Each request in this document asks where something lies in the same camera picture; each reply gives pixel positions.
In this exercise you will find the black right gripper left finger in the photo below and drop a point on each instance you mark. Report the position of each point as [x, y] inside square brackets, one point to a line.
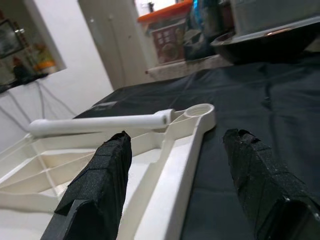
[107, 170]

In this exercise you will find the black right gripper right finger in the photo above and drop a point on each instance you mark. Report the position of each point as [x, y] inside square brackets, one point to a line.
[262, 175]

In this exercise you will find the white plastic children table top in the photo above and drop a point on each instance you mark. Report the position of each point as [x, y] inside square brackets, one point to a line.
[175, 175]

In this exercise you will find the white plastic table leg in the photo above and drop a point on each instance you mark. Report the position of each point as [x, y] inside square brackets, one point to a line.
[100, 123]

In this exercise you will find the black table cloth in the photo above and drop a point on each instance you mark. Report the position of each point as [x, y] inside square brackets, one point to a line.
[250, 100]

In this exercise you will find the orange object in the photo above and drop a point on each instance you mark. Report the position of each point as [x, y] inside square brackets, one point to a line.
[45, 66]

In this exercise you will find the black power strip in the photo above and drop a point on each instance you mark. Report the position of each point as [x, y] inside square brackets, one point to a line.
[22, 81]

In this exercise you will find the black round pan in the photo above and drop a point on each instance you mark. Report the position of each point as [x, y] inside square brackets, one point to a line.
[262, 47]

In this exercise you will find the dark figurine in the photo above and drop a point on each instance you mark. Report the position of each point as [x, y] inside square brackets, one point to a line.
[21, 70]

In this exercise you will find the red printed box orange lid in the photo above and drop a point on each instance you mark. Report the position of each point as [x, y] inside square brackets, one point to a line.
[170, 45]

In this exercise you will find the black bag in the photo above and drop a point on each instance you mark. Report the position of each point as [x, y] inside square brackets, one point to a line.
[200, 47]

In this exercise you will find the translucent plastic container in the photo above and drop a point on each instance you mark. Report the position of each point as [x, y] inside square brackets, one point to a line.
[275, 15]

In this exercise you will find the framed picture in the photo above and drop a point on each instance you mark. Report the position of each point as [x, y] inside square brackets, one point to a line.
[8, 40]

